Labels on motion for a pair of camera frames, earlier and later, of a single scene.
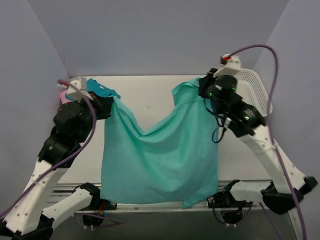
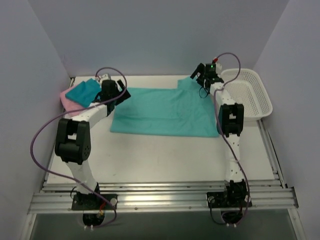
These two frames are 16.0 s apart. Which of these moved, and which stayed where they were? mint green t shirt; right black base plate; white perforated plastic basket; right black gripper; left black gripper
Moved: left black gripper; mint green t shirt; right black gripper
Stayed: right black base plate; white perforated plastic basket
